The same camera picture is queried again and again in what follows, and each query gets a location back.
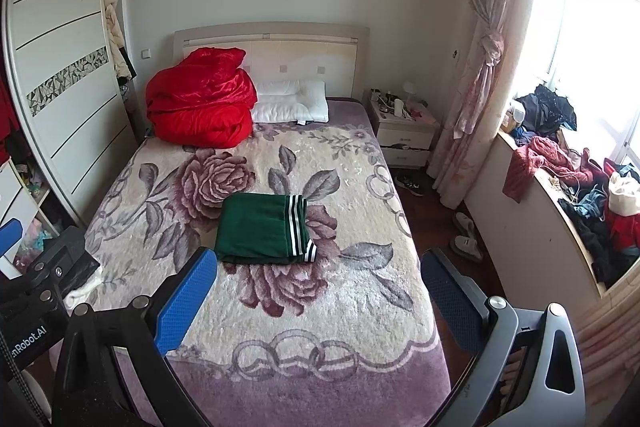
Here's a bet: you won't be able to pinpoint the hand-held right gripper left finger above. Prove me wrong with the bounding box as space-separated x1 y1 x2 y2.
52 247 218 427

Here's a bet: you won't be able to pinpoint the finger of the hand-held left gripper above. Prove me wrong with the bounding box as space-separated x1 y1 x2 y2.
0 226 88 308
0 217 23 260

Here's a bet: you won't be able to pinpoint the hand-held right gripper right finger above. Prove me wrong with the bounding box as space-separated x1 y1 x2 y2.
420 248 587 427

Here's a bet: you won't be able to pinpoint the green varsity jacket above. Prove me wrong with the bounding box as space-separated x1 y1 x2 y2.
215 193 318 265

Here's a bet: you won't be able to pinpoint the red hanging clothes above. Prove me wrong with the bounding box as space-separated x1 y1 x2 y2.
0 82 21 158

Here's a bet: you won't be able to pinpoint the dark clothes pile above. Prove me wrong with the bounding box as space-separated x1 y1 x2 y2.
557 197 626 290

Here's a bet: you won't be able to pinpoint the black plastic bag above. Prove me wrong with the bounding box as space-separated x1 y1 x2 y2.
62 252 102 290

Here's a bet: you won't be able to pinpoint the white cloth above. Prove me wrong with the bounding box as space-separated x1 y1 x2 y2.
65 274 103 308

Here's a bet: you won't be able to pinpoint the white slipper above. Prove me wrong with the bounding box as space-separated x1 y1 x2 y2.
452 212 476 238
449 234 485 263

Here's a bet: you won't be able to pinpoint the white window cabinet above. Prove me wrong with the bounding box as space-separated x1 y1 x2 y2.
462 132 608 313

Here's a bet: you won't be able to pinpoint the dark sneaker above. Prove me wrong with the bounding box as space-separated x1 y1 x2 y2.
395 174 426 198

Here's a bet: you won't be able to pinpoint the floral plush blanket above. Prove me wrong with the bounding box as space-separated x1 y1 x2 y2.
60 99 451 427

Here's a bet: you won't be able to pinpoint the loose floral curtain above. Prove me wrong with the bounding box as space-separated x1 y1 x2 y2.
575 257 640 388

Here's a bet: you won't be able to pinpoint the red knit garment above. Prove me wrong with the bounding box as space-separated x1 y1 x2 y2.
502 136 588 202

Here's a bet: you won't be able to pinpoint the white nightstand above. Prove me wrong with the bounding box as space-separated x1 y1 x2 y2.
367 88 441 168

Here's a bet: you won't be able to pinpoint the red jacket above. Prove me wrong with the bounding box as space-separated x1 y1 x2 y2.
602 157 640 258

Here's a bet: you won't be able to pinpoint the red duvet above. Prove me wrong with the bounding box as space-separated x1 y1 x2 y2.
146 47 258 151

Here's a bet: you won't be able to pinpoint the white sliding wardrobe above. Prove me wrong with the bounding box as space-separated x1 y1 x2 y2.
0 0 141 228

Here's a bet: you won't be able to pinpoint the black garment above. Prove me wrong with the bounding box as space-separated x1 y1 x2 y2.
515 84 578 138

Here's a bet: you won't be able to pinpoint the tied floral curtain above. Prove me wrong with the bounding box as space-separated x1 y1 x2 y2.
425 0 541 210

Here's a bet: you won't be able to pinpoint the white pillow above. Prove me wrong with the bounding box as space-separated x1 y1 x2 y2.
250 79 329 125

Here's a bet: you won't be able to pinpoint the hanging cream coat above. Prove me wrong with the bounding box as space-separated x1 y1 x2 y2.
102 0 137 82

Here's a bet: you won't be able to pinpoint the cream bed headboard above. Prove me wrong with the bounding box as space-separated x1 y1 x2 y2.
172 23 371 100

